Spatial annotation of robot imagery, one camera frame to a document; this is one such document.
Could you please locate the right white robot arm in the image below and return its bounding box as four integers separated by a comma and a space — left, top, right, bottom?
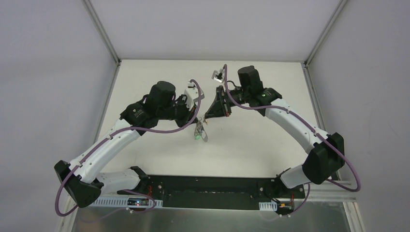
205, 65, 345, 198

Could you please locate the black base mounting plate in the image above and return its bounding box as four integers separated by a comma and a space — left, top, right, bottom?
132, 166, 305, 210

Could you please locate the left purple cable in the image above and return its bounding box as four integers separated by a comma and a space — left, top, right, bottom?
54, 79, 203, 218

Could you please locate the purple cable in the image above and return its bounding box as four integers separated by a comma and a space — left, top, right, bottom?
54, 79, 203, 218
222, 64, 362, 193

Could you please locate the right white slotted cable duct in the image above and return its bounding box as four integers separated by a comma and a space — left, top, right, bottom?
259, 201, 278, 212

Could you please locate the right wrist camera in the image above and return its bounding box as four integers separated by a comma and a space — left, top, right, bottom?
211, 68, 225, 83

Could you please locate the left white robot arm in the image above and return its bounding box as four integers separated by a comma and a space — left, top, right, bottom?
54, 80, 204, 216

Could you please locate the metal keyring carabiner plate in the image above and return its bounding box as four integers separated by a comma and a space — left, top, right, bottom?
194, 117, 208, 143

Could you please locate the white slotted cable duct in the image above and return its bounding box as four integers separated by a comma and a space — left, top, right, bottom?
259, 201, 278, 212
90, 196, 163, 208

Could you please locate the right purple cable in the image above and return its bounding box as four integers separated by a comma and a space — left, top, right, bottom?
222, 64, 362, 193

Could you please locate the left white slotted cable duct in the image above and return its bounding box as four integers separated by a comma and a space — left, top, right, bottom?
90, 196, 163, 208

